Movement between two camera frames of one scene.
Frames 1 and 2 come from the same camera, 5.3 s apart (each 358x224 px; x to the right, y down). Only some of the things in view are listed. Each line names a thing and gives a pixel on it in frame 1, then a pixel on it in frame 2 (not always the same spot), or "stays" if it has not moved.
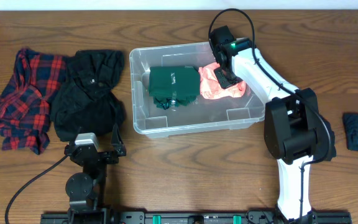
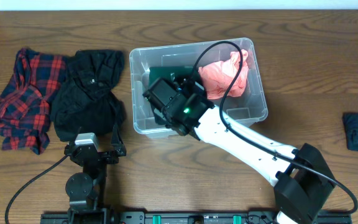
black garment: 82,103 stays
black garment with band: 332,152 -> 159,117
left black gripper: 117,150 stays
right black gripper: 224,82 -> 166,119
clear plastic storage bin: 173,91 stays
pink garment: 210,85 stays
